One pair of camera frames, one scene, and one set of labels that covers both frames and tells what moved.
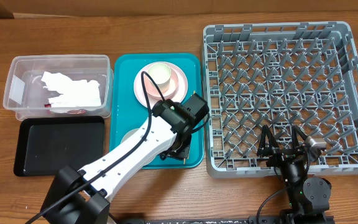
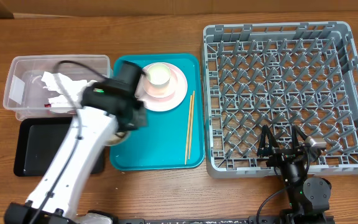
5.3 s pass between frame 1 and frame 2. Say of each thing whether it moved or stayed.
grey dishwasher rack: stayed
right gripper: stayed
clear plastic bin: stayed
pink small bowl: stayed
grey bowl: moved
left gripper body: moved
